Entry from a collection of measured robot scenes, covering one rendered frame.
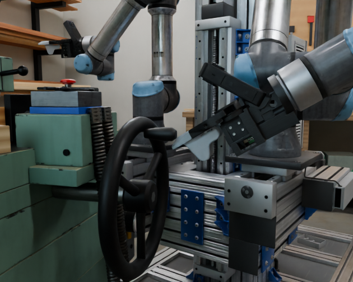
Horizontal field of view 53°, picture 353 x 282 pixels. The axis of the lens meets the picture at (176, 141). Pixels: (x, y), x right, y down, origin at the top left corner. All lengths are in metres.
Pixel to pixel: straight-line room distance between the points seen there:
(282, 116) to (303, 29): 3.25
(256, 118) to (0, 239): 0.45
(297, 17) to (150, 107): 2.74
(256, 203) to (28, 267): 0.55
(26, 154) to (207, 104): 0.76
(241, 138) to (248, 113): 0.04
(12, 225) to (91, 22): 4.08
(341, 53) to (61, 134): 0.46
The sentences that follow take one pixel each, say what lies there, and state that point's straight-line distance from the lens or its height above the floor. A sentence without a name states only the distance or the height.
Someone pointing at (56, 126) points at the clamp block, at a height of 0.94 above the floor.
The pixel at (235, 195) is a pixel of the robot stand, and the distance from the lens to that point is 0.96.
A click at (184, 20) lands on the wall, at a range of 4.08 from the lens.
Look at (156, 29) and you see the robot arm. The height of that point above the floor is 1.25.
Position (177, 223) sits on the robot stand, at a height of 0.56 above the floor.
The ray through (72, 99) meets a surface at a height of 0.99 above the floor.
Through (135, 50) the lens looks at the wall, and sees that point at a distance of 4.26.
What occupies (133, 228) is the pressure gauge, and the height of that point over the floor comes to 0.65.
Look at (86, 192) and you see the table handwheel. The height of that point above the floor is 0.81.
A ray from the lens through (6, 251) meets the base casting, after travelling 0.65.
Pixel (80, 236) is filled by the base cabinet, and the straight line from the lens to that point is 0.84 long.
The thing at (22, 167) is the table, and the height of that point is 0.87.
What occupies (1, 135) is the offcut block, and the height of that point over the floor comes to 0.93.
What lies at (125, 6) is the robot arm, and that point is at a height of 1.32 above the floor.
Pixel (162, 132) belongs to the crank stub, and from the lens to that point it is 0.61.
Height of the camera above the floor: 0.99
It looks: 7 degrees down
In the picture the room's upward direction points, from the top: straight up
